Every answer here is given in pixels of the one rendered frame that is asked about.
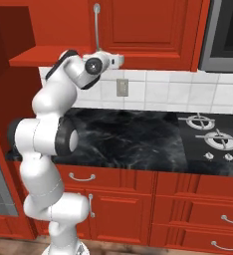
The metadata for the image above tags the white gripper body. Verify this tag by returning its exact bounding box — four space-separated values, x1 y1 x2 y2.
113 54 125 69

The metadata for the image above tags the grey microwave oven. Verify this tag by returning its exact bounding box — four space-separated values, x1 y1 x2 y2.
197 0 233 75

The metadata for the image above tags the wide red drawer front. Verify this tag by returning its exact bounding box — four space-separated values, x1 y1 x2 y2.
54 163 157 195

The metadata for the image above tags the black gas hob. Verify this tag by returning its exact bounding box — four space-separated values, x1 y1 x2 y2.
175 112 233 168

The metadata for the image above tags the plain red drawer front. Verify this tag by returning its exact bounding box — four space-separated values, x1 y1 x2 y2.
154 171 233 201

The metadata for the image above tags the grey wall socket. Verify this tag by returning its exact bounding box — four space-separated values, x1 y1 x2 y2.
116 78 129 99

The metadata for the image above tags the long silver door handle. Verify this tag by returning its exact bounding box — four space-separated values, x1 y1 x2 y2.
92 2 104 52

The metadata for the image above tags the closed red wall cabinet door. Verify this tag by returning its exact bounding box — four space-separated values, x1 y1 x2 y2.
88 0 205 73

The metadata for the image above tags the open red wall cabinet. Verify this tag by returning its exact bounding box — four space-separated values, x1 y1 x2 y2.
0 0 94 69

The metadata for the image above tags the silver drawer handle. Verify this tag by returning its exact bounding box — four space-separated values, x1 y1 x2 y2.
68 171 97 183
220 214 233 226
210 240 233 252

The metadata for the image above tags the short silver door handle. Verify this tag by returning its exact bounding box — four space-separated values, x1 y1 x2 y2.
87 193 97 219

